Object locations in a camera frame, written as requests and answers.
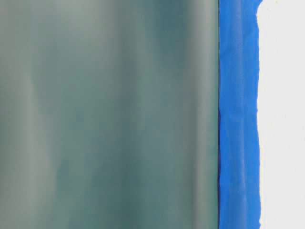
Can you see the grey-green blurred panel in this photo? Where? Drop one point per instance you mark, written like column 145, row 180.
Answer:
column 108, row 114

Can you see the blue table cloth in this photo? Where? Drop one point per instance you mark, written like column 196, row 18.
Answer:
column 239, row 163

